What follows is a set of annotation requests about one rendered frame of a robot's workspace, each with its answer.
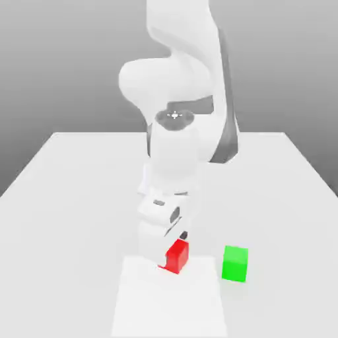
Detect small red cube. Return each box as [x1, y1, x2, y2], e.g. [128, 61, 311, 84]
[157, 238, 190, 275]

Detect small green cube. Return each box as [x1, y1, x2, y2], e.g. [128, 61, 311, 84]
[220, 244, 249, 283]

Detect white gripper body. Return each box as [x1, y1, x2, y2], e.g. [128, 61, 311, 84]
[139, 215, 191, 267]

